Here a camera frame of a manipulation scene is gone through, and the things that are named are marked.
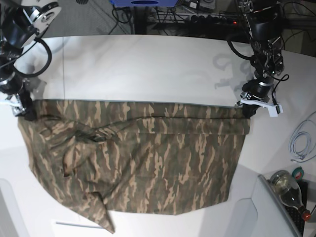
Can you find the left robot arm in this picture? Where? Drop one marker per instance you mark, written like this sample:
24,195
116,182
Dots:
261,23

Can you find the clear plastic bottle red cap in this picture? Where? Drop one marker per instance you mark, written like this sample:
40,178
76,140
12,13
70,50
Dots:
289,192

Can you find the green tape roll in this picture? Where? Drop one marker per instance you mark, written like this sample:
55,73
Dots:
298,173

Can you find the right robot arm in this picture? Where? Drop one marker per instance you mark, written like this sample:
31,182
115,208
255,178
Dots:
22,22

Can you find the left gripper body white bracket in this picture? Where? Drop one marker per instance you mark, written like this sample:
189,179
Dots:
262,93

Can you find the black power strip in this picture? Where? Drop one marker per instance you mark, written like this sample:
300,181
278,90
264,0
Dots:
217,19

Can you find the camouflage t-shirt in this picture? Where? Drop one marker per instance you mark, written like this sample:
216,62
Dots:
94,157

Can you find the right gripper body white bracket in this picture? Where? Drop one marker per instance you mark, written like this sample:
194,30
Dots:
17,95

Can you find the blue box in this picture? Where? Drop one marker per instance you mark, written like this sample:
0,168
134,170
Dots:
143,3

